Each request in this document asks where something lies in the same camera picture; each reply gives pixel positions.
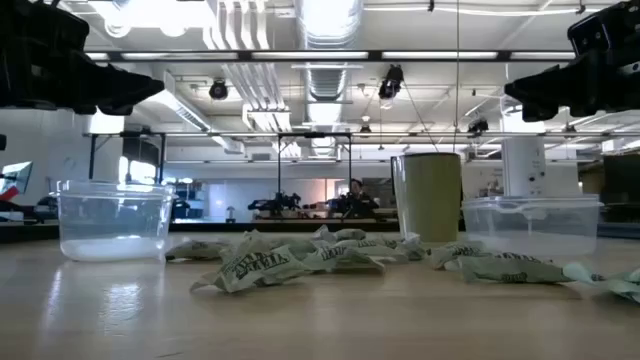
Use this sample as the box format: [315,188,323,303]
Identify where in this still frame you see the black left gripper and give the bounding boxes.
[0,47,165,117]

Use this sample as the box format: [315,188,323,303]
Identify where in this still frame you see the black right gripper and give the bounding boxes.
[504,47,640,123]

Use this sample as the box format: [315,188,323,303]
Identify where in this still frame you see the white pillar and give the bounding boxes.
[501,97,548,198]

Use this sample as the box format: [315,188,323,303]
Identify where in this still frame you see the dark background monitor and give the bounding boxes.
[602,153,640,204]

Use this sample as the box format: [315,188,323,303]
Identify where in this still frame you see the tall clear plastic bin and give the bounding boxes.
[55,179,175,263]

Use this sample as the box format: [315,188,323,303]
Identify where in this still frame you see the low clear plastic bin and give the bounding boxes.
[460,193,605,256]

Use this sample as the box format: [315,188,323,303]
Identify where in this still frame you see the tilted computer monitor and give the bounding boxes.
[0,160,34,197]

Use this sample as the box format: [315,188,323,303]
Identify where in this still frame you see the green cup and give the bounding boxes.
[391,152,464,244]

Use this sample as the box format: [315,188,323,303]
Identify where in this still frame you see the person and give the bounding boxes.
[343,178,381,220]

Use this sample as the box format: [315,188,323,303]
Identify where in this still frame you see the black background station frame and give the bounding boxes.
[276,131,354,214]
[82,130,167,185]

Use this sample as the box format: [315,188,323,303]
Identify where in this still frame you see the thin hanging cord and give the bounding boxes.
[452,0,461,154]

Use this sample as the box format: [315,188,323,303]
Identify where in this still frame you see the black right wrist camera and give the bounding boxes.
[567,0,640,57]

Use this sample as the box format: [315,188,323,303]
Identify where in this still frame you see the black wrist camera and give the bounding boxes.
[0,0,91,51]
[567,0,640,57]

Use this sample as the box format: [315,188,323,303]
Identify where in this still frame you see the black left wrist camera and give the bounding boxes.
[0,0,91,51]

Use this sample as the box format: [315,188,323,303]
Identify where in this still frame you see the silver ventilation duct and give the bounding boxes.
[294,0,365,104]

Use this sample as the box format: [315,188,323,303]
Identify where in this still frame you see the black aluminium rig frame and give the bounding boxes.
[0,48,640,242]

